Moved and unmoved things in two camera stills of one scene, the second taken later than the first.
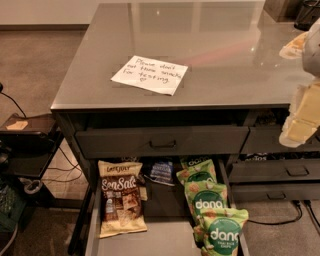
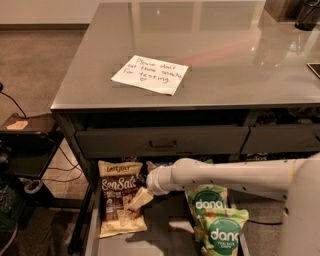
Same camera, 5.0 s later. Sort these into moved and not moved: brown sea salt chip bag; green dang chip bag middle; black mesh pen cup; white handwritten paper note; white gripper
Moved: white gripper
Not moved: white handwritten paper note; black mesh pen cup; green dang chip bag middle; brown sea salt chip bag
